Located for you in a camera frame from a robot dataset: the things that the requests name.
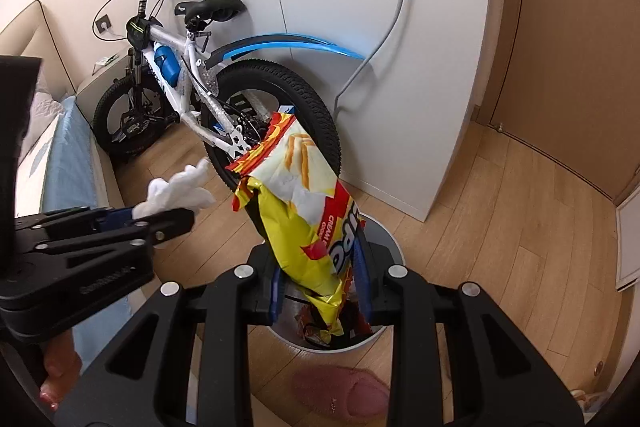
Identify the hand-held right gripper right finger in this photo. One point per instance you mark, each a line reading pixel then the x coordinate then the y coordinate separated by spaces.
pixel 364 292

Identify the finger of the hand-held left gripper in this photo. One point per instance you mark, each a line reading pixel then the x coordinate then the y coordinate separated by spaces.
pixel 115 217
pixel 150 229

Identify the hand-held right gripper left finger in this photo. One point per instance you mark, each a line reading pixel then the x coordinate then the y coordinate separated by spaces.
pixel 276 299

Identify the white tissue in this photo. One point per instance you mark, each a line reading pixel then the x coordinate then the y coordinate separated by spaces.
pixel 175 192

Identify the white round trash bin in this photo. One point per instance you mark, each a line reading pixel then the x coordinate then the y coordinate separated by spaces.
pixel 395 252

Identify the yellow red snack bag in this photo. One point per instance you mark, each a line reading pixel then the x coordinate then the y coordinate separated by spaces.
pixel 300 207

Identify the person's left hand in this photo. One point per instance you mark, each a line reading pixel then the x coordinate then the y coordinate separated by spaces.
pixel 60 367

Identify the bed with blue sheet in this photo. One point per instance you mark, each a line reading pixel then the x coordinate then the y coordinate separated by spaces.
pixel 75 157

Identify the pink slipper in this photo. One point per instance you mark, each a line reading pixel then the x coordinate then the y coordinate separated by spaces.
pixel 335 392

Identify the beige nightstand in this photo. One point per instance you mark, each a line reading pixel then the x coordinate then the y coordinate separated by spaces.
pixel 95 82

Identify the white blue bicycle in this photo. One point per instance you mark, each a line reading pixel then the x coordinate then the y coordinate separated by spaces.
pixel 170 39

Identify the white panel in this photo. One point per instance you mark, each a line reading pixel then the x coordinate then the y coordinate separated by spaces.
pixel 629 242

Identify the brown door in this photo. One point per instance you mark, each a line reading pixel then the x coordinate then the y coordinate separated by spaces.
pixel 550 32

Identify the wall socket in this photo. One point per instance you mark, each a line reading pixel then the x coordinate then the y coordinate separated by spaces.
pixel 103 23

